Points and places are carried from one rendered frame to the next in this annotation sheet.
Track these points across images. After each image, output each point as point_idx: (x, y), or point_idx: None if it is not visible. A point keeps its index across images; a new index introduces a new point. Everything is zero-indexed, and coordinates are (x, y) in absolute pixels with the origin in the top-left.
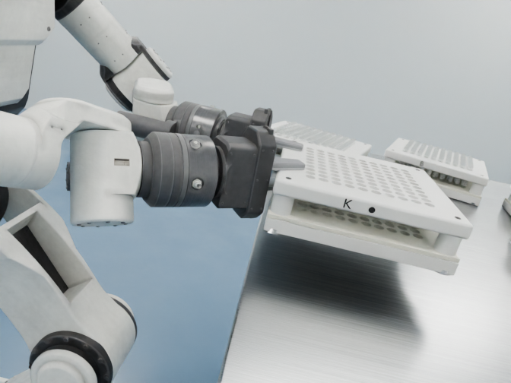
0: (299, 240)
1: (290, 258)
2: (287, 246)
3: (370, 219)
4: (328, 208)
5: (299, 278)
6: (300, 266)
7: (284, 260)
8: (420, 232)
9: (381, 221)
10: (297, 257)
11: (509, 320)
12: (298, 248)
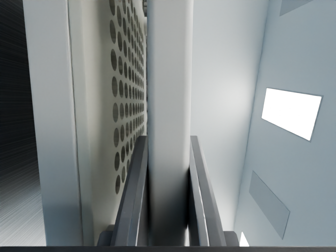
0: (24, 108)
1: (22, 196)
2: (9, 152)
3: (137, 134)
4: (127, 141)
5: (41, 238)
6: (38, 203)
7: (14, 213)
8: (144, 130)
9: (139, 129)
10: (31, 178)
11: None
12: (27, 142)
